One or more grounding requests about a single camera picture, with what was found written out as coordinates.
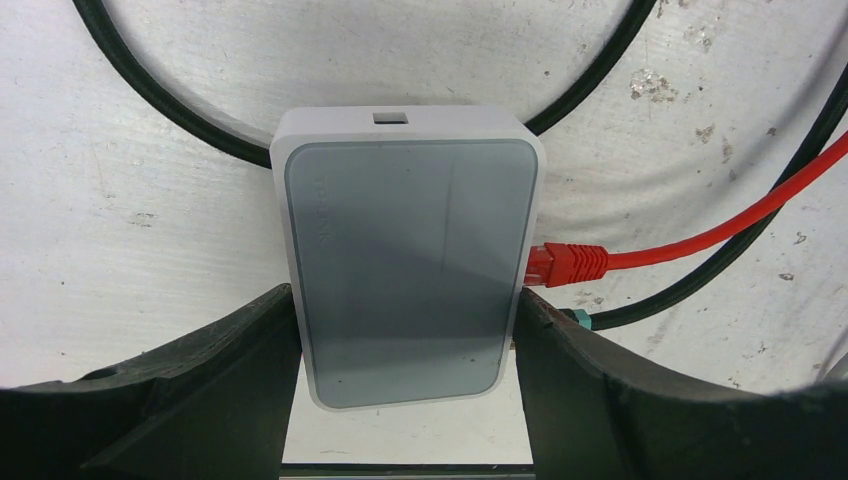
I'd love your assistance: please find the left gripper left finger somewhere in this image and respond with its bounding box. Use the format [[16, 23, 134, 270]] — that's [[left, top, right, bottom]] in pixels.
[[1, 284, 301, 479]]

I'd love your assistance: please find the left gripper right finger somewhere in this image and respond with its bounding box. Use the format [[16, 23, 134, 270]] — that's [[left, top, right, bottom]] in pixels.
[[513, 290, 847, 479]]

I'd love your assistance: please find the red ethernet cable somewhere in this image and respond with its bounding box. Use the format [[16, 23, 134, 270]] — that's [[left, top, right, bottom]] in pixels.
[[524, 131, 848, 289]]

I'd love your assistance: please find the black ethernet cable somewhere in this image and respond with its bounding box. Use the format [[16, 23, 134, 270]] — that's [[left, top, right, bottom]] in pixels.
[[71, 0, 848, 333]]

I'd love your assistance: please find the white network switch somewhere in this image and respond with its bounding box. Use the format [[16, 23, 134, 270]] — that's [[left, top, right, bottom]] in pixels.
[[270, 105, 546, 411]]

